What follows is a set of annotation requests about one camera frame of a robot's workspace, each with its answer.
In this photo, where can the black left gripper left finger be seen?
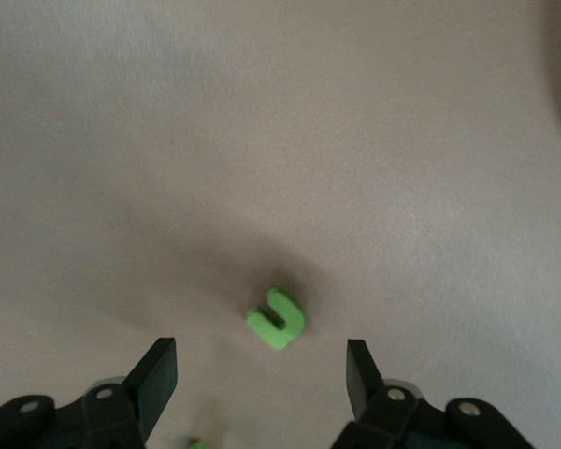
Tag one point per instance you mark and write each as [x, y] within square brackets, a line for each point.
[154, 388]

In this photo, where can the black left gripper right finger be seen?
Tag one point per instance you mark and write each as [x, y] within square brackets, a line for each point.
[369, 402]

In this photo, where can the dark green foam letter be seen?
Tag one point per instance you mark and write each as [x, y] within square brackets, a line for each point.
[194, 443]

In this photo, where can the lime green letter u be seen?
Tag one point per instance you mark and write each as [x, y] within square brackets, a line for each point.
[287, 332]

